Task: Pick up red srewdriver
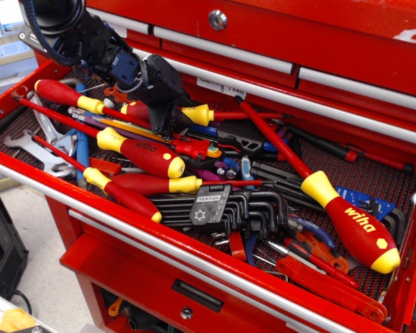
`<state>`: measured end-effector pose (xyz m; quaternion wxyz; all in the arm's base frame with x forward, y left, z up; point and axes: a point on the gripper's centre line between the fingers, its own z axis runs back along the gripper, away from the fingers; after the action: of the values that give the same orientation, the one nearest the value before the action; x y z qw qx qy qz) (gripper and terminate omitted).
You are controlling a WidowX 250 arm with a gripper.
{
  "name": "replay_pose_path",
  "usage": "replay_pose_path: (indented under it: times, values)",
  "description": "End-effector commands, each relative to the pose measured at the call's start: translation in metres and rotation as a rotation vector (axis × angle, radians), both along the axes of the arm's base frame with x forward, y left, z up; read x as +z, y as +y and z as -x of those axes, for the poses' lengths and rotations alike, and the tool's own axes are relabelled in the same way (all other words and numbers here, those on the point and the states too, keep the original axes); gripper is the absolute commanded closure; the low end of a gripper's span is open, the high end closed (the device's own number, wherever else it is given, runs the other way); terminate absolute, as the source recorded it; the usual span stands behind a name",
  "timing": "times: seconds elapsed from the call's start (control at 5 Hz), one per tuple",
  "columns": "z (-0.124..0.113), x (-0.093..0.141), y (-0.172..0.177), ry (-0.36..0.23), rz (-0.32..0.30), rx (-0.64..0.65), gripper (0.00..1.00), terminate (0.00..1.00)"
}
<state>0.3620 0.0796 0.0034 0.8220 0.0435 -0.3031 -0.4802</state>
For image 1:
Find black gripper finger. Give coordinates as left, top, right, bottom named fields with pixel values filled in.
left=148, top=103, right=170, bottom=137
left=168, top=105, right=193, bottom=129

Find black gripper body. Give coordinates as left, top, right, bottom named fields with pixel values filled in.
left=131, top=55, right=194, bottom=114

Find red yellow screwdriver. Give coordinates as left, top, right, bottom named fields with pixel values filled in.
left=35, top=79, right=151, bottom=130
left=120, top=100, right=292, bottom=127
left=112, top=173, right=263, bottom=196
left=31, top=135, right=162, bottom=223

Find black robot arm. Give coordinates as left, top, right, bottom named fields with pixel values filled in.
left=19, top=1, right=194, bottom=137

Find red holder colourful hex keys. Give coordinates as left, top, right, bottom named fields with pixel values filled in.
left=68, top=107, right=222, bottom=160

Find wiha screwdriver centre left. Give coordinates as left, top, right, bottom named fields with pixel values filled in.
left=15, top=97, right=185, bottom=179

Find white paper label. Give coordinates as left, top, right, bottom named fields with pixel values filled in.
left=196, top=77, right=247, bottom=100

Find black plastic holder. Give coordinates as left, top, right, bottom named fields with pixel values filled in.
left=217, top=119, right=266, bottom=154

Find silver chest lock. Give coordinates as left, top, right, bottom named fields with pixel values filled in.
left=209, top=10, right=228, bottom=31

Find silver adjustable wrench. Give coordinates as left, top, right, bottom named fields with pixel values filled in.
left=33, top=109, right=77, bottom=156

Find black Tekton torx key set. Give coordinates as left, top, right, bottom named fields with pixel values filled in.
left=152, top=185, right=288, bottom=236

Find silver open-end wrench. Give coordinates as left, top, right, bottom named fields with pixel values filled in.
left=3, top=133, right=76, bottom=178

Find red tool chest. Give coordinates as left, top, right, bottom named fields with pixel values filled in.
left=0, top=0, right=416, bottom=333

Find small red black screwdriver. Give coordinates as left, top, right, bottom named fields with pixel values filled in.
left=284, top=238, right=359, bottom=289

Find black red long screwdriver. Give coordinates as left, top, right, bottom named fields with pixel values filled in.
left=287, top=124, right=415, bottom=175

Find open red drawer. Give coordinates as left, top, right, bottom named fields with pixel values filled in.
left=0, top=56, right=416, bottom=332

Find black equipment box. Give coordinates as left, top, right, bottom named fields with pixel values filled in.
left=0, top=198, right=28, bottom=300

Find large wiha screwdriver right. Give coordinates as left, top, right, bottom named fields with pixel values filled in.
left=234, top=96, right=401, bottom=274

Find blue hex key holder set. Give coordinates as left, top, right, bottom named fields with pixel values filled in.
left=336, top=186, right=407, bottom=247

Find blue handled tool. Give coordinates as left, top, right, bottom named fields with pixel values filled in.
left=74, top=83, right=91, bottom=188

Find blue handled pliers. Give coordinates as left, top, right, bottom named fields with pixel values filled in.
left=245, top=212, right=338, bottom=267

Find orange handled pliers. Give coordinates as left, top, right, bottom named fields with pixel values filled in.
left=288, top=214, right=350, bottom=273

